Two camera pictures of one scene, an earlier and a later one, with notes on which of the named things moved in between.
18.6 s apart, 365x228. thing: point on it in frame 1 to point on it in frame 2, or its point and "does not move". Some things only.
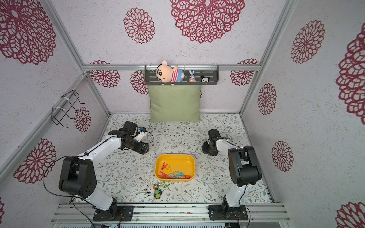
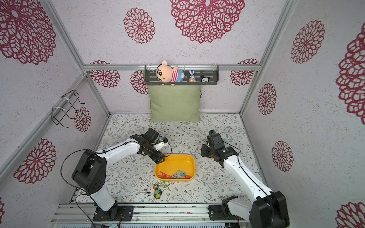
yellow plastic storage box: x=185 y=163 does not move
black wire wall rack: x=58 y=113 does not move
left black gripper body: x=136 y=146 to x=154 y=154
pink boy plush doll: x=165 y=73 does not move
